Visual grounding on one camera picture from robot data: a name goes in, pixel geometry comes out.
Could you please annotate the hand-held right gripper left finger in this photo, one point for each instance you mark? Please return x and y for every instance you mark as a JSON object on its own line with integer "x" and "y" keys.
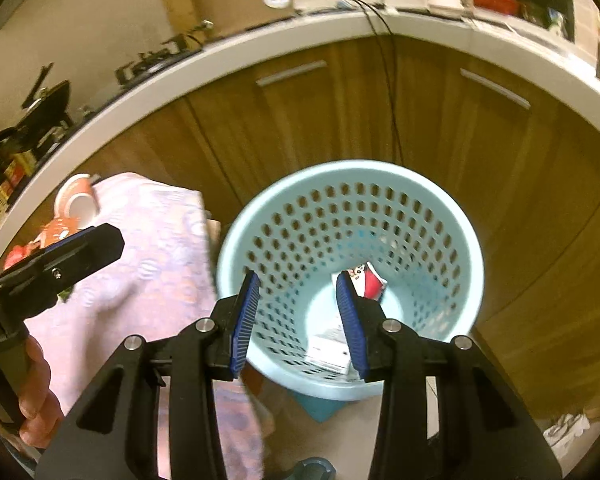
{"x": 244, "y": 325}

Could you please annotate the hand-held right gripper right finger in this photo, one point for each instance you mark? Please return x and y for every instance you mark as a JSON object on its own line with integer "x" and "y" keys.
{"x": 352, "y": 332}

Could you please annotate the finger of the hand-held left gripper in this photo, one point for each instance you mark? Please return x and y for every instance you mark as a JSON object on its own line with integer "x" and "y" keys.
{"x": 80, "y": 260}

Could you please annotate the orange spotted wrapper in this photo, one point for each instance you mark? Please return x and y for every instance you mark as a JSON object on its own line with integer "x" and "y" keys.
{"x": 55, "y": 232}

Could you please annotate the red wrapper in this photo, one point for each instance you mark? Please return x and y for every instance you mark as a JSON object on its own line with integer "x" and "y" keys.
{"x": 22, "y": 256}

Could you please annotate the orange cup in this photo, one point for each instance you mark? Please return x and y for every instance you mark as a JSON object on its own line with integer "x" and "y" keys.
{"x": 80, "y": 200}

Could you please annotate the light blue perforated basket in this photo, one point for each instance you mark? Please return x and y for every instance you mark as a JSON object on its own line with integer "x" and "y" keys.
{"x": 405, "y": 210}

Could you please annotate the person's left hand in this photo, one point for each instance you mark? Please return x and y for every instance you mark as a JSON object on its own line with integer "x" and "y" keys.
{"x": 40, "y": 395}

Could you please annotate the white paper box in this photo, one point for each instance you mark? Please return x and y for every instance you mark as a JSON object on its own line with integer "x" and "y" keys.
{"x": 325, "y": 350}

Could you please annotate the red white snack packet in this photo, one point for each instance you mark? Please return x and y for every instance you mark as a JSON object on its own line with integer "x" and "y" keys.
{"x": 372, "y": 285}

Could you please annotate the pink floral towel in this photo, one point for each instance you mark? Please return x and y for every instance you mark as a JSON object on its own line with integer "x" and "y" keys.
{"x": 155, "y": 260}

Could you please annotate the teal plastic base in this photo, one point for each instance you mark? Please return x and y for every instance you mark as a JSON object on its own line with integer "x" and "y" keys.
{"x": 325, "y": 408}

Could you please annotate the red label seasoning jar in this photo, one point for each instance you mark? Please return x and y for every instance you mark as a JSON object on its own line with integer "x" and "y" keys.
{"x": 20, "y": 170}

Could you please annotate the wooden cabinet door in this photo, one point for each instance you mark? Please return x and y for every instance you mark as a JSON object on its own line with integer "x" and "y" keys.
{"x": 305, "y": 125}
{"x": 505, "y": 160}
{"x": 155, "y": 145}

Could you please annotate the black frying pan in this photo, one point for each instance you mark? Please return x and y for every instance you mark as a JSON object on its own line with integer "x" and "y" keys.
{"x": 40, "y": 115}

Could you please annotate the black gas stove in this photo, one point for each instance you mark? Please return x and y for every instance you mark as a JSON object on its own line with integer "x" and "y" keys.
{"x": 155, "y": 57}

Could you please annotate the white crumpled bag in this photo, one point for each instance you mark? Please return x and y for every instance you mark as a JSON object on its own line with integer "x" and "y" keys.
{"x": 567, "y": 435}

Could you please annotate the red plastic basin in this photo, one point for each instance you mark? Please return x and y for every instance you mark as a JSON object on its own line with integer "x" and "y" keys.
{"x": 495, "y": 1}

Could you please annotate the small printed cup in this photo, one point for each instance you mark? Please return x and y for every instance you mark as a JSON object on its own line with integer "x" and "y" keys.
{"x": 557, "y": 21}

